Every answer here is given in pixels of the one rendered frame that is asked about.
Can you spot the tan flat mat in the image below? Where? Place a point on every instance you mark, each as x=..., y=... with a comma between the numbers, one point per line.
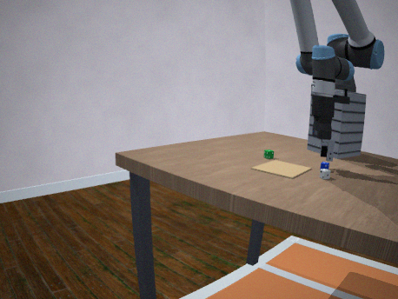
x=279, y=168

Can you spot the grey die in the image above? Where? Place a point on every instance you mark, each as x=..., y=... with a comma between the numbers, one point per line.
x=325, y=174

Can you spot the green die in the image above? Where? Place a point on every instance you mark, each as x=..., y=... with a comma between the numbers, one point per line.
x=268, y=153

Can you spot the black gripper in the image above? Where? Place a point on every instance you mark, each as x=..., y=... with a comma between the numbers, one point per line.
x=323, y=108

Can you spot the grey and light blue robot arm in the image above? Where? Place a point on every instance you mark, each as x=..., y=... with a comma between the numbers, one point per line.
x=336, y=63

